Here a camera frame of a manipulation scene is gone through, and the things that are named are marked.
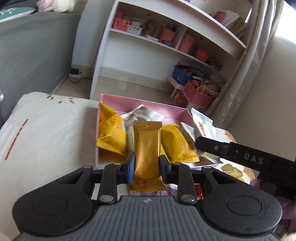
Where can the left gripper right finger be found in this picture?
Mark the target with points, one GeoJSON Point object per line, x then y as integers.
{"type": "Point", "coordinates": [180, 175]}

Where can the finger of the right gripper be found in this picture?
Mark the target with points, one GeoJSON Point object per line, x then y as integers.
{"type": "Point", "coordinates": [213, 147]}

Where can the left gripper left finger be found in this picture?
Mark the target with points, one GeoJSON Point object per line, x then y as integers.
{"type": "Point", "coordinates": [113, 175]}

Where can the white blue long snack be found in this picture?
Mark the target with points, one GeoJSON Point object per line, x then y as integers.
{"type": "Point", "coordinates": [203, 127]}

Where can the gold bar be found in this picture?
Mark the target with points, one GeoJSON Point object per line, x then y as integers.
{"type": "Point", "coordinates": [147, 149]}

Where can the yellow orange-print snack pack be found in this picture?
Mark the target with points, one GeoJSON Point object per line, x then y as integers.
{"type": "Point", "coordinates": [112, 135]}

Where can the red candy pack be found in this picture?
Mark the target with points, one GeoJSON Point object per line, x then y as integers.
{"type": "Point", "coordinates": [198, 190]}

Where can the large yellow snack pack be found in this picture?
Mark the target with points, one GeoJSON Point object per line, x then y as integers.
{"type": "Point", "coordinates": [175, 147]}

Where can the white pecan kernel pack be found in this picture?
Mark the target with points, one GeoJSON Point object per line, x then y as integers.
{"type": "Point", "coordinates": [188, 133]}

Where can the person's right hand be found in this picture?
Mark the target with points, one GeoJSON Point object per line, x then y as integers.
{"type": "Point", "coordinates": [286, 205]}

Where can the pink basket on floor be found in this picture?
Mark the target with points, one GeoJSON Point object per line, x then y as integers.
{"type": "Point", "coordinates": [196, 97]}

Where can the pink silver cardboard box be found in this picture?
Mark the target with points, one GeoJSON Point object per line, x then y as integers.
{"type": "Point", "coordinates": [124, 105]}

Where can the white printed storage box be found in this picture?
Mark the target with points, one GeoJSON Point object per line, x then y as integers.
{"type": "Point", "coordinates": [180, 100]}

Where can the floral tablecloth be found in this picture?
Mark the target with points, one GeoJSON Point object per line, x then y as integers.
{"type": "Point", "coordinates": [49, 136]}

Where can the blue storage bin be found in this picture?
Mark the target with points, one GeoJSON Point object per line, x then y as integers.
{"type": "Point", "coordinates": [181, 76]}

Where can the red shelf basket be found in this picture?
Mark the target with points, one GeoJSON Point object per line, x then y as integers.
{"type": "Point", "coordinates": [201, 55]}

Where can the coral cup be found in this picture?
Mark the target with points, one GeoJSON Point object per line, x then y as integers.
{"type": "Point", "coordinates": [186, 43]}

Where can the coral pen holder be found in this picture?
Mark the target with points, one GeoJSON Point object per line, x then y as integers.
{"type": "Point", "coordinates": [167, 35]}

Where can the white bookshelf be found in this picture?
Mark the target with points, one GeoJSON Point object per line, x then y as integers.
{"type": "Point", "coordinates": [143, 60]}

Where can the lace curtain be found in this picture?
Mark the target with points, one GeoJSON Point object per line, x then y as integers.
{"type": "Point", "coordinates": [260, 32]}

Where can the grey sofa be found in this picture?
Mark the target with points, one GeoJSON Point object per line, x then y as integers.
{"type": "Point", "coordinates": [36, 51]}

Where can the white label box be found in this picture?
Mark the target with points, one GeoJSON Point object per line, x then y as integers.
{"type": "Point", "coordinates": [134, 30]}

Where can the small pink shelf basket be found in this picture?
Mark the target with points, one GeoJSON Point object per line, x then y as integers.
{"type": "Point", "coordinates": [121, 24]}

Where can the pink white plush toy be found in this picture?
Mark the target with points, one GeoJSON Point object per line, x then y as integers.
{"type": "Point", "coordinates": [60, 6]}

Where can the teal cushion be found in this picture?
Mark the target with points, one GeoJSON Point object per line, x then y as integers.
{"type": "Point", "coordinates": [14, 13]}

